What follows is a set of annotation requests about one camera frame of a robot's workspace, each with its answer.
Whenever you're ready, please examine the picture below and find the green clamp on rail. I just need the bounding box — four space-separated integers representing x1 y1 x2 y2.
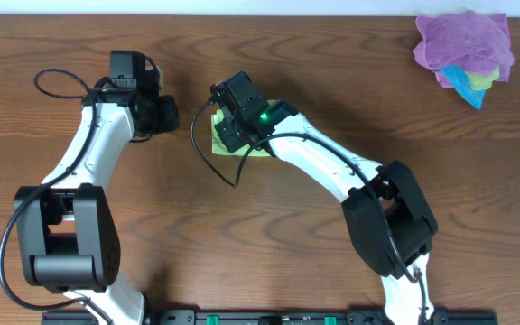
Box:
207 315 219 325
324 316 337 325

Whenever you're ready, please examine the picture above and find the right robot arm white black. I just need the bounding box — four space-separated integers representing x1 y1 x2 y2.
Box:
211 101 438 324

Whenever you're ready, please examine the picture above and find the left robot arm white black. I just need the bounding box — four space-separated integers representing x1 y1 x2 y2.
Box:
14 88 179 324

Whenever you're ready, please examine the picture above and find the left camera cable black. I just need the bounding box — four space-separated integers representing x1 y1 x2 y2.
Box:
0 68 153 325

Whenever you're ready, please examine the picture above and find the blue cloth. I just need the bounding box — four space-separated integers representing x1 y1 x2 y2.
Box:
440 65 487 110

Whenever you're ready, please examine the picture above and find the yellow-green small cloth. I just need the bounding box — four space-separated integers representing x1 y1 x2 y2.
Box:
466 67 500 91

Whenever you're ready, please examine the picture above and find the purple cloth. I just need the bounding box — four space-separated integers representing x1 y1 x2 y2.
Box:
413 11 515 88

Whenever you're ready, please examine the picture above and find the green microfiber cloth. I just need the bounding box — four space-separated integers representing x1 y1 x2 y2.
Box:
210 99 250 157

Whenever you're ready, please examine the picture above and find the camera cable black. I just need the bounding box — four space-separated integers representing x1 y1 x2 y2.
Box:
0 68 153 325
190 95 431 325

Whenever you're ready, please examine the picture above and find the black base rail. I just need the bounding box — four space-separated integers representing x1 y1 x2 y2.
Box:
41 308 499 325

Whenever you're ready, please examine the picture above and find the right camera cable black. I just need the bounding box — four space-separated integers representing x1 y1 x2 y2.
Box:
190 95 431 325

